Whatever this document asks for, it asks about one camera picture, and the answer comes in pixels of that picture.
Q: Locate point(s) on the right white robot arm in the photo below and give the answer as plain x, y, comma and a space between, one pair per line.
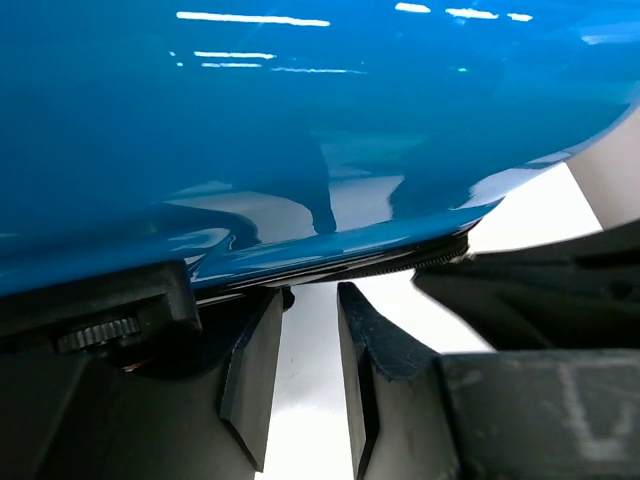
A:
581, 293

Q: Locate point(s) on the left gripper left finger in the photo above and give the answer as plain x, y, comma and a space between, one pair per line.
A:
201, 411

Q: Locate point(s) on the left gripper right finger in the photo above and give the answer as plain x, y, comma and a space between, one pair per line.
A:
414, 413

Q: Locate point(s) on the blue kids suitcase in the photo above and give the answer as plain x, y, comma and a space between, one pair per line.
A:
267, 141

